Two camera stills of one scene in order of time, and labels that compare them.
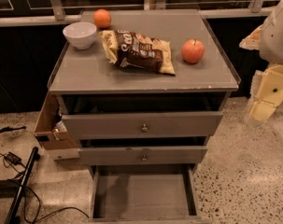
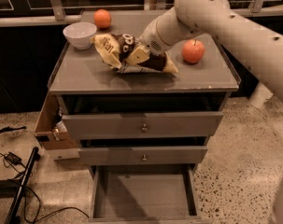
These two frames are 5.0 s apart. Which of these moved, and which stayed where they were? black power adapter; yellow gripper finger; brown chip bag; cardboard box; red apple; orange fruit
Moved: brown chip bag; yellow gripper finger
Stayed: cardboard box; red apple; orange fruit; black power adapter
